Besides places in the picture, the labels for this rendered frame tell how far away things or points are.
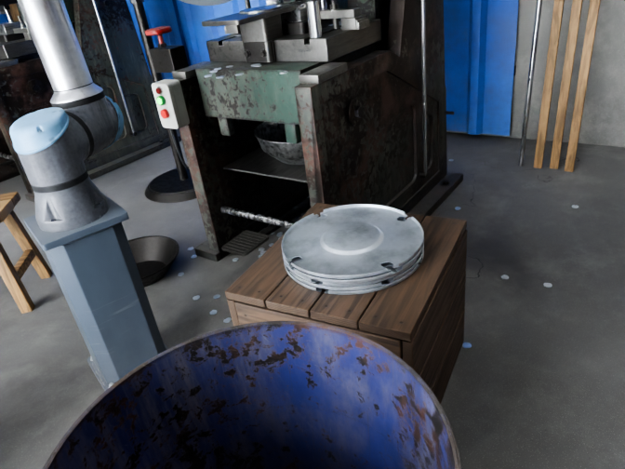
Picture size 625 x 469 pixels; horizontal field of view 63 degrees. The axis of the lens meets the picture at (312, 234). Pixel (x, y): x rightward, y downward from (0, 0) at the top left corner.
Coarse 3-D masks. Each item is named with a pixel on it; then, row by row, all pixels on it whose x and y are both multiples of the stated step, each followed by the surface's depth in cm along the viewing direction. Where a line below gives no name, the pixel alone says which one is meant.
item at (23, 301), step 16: (16, 192) 169; (0, 208) 157; (16, 224) 170; (16, 240) 173; (32, 240) 177; (0, 256) 156; (32, 256) 175; (0, 272) 158; (16, 272) 162; (48, 272) 183; (16, 288) 161; (32, 304) 166
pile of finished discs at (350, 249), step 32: (320, 224) 111; (352, 224) 108; (384, 224) 107; (416, 224) 106; (288, 256) 101; (320, 256) 99; (352, 256) 98; (384, 256) 97; (416, 256) 96; (320, 288) 96; (352, 288) 93
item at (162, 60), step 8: (152, 48) 156; (160, 48) 154; (168, 48) 152; (176, 48) 153; (184, 48) 155; (152, 56) 157; (160, 56) 154; (168, 56) 152; (176, 56) 153; (184, 56) 156; (160, 64) 156; (168, 64) 154; (176, 64) 154; (184, 64) 156; (160, 72) 158; (168, 72) 156
